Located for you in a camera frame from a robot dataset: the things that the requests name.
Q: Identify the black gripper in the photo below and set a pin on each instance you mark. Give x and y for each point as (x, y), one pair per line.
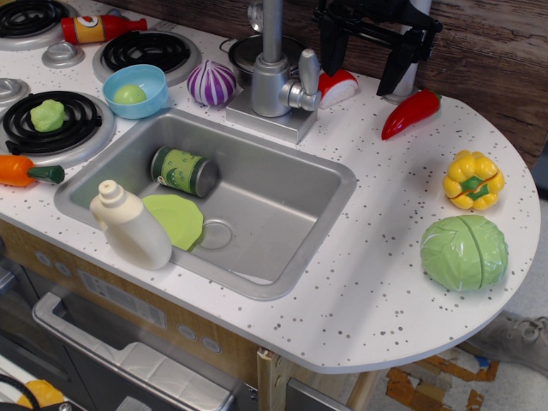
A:
(394, 24)

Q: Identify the cream detergent bottle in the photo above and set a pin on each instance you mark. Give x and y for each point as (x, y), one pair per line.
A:
(130, 229)

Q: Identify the silver sink basin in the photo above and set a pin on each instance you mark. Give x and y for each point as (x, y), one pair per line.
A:
(265, 218)

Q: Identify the silver support pole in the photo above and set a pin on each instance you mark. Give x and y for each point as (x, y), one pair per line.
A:
(406, 86)

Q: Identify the red white toy sushi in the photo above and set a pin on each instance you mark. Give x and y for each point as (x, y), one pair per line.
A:
(336, 88)

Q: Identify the red toy chili pepper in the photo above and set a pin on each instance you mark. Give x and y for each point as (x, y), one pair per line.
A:
(413, 109)

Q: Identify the silver faucet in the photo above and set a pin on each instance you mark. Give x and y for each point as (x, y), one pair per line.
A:
(277, 104)

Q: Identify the small black pot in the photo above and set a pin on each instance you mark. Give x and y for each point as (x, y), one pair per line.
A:
(243, 53)

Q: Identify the purple toy onion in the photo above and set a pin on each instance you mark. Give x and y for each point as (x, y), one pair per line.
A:
(211, 83)

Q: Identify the yellow toy bell pepper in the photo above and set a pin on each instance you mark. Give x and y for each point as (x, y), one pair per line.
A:
(473, 181)

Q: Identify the back middle stove burner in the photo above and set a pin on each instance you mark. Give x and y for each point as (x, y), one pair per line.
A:
(173, 53)

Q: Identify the stove burner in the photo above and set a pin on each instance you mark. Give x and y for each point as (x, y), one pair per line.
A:
(88, 128)
(30, 25)
(173, 53)

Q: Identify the green pea can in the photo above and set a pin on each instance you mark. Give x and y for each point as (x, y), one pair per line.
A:
(184, 171)

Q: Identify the green toy cabbage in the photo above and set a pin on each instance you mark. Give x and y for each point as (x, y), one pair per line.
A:
(464, 253)

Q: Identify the blue bowl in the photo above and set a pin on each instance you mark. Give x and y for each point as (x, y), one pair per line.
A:
(149, 78)

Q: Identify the green ball in bowl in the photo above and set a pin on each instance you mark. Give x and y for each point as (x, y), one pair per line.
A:
(129, 94)

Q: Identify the light green plate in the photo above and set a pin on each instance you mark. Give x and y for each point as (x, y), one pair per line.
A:
(181, 219)

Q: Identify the front left stove burner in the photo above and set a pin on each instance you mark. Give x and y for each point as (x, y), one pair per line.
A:
(88, 128)

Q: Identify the red ketchup bottle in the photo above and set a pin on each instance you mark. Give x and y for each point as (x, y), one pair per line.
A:
(98, 28)

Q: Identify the silver stove knob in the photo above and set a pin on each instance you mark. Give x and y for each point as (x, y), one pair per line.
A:
(62, 55)
(12, 90)

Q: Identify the green toy lettuce piece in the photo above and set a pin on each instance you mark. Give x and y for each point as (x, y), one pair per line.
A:
(48, 116)

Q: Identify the back left stove burner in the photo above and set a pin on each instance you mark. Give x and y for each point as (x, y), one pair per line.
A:
(30, 25)

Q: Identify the silver stove knob left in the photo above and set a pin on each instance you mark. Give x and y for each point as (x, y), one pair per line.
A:
(12, 90)

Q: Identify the orange toy carrot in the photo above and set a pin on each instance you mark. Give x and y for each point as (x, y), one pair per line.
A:
(20, 171)

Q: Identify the silver oven door handle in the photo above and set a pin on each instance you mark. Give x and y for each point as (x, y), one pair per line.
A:
(136, 376)

